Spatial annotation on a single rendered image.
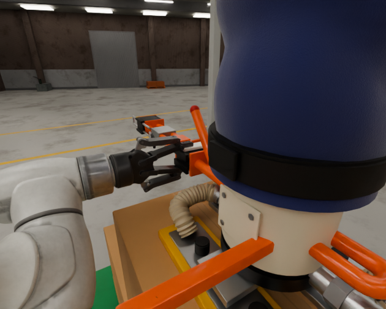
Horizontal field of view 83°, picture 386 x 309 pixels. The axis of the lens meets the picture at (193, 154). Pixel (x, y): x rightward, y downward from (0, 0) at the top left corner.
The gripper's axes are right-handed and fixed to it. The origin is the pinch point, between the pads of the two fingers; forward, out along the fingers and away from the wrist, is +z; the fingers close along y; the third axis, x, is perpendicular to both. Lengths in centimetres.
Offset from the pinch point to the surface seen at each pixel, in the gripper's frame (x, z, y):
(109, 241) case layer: -54, -20, 66
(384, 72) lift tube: 35.9, -2.0, -21.1
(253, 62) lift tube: 28.6, -9.9, -21.8
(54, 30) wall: -1510, -12, -188
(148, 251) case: 12.4, -17.3, 12.9
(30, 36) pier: -1525, -129, -154
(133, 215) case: 0.0, -16.9, 12.8
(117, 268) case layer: -35, -20, 65
